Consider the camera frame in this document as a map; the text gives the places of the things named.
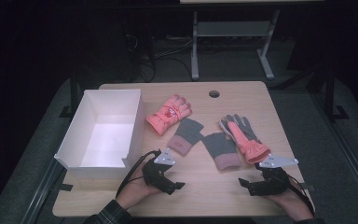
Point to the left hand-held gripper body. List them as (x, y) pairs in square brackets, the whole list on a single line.
[(155, 174)]

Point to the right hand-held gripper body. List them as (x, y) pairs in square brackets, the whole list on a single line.
[(273, 183)]

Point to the pink glove with grey palm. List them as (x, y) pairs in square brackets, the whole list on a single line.
[(245, 141)]

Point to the grey knit glove pink cuff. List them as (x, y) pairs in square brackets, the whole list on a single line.
[(188, 130), (220, 149)]

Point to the white box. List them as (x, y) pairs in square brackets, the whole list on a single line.
[(105, 146)]

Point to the person's left hand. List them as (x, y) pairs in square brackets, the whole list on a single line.
[(136, 191)]

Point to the person's right hand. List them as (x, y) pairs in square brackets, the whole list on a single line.
[(295, 202)]

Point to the black tape strip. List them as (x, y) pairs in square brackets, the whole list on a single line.
[(66, 187), (307, 187)]

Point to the pink glove with red print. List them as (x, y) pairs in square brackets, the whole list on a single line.
[(167, 115)]

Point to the grey metal stand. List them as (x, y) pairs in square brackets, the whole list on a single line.
[(230, 28)]

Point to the aluminium floor rail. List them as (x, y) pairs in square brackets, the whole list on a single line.
[(351, 168), (42, 193)]

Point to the black metal post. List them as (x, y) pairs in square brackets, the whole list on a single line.
[(73, 93), (330, 93)]

